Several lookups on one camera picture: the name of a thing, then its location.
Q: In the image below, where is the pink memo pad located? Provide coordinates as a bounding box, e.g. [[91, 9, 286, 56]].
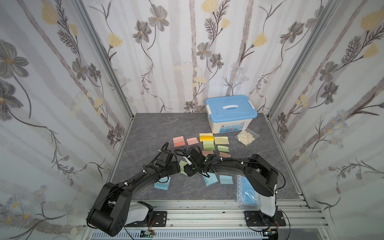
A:
[[202, 151, 214, 157], [173, 136, 185, 148]]

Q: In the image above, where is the blue memo pad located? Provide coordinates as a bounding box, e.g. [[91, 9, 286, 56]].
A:
[[154, 177, 171, 191], [203, 173, 218, 186]]

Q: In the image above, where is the green memo pad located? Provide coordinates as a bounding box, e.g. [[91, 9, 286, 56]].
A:
[[203, 141, 215, 151], [179, 161, 189, 175]]

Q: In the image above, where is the torn pink memo page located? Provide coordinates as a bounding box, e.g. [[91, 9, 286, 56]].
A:
[[219, 152, 231, 158]]

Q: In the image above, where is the yellow memo pad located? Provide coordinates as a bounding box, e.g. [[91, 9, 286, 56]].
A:
[[199, 133, 214, 142]]

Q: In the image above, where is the torn green memo page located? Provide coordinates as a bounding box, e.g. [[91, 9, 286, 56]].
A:
[[217, 145, 230, 153]]

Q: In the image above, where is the torn blue memo page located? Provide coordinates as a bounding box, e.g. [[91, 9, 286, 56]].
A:
[[220, 175, 234, 185]]

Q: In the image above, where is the torn yellow memo page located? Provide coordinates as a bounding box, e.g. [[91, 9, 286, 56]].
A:
[[214, 137, 230, 145]]

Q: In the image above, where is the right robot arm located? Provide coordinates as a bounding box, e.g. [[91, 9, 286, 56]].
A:
[[175, 148, 279, 218]]

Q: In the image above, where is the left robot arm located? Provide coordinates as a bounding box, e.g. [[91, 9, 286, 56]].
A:
[[86, 150, 181, 237]]

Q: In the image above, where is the bag of blue face masks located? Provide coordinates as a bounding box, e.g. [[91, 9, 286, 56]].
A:
[[237, 175, 261, 208]]

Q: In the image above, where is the white storage box blue lid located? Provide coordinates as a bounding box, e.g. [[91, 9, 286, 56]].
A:
[[206, 95, 258, 134]]

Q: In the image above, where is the small circuit board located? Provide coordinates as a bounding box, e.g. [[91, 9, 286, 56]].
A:
[[140, 230, 156, 238]]

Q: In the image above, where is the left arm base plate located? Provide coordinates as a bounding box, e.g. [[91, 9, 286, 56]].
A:
[[125, 211, 168, 228]]

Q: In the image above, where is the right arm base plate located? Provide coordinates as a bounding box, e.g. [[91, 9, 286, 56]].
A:
[[244, 210, 287, 228]]

